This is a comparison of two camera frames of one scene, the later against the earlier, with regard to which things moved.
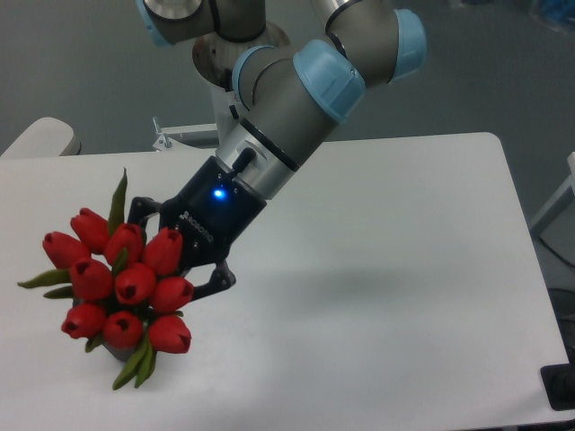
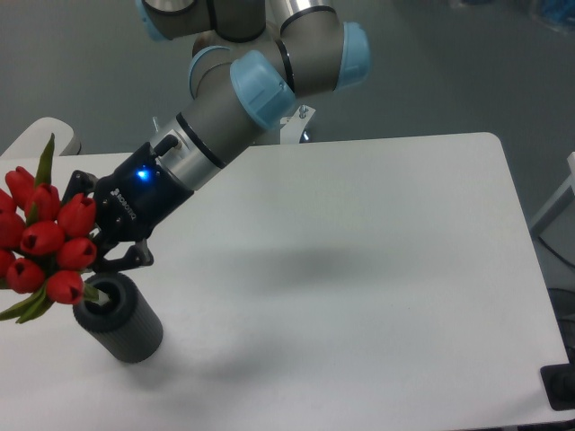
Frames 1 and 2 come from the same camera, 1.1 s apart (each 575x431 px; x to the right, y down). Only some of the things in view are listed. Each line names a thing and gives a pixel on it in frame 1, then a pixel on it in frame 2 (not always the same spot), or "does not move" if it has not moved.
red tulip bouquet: (123, 285) to (42, 252)
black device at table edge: (559, 383) does not move
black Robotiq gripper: (210, 208) to (137, 201)
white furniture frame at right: (542, 217) does not move
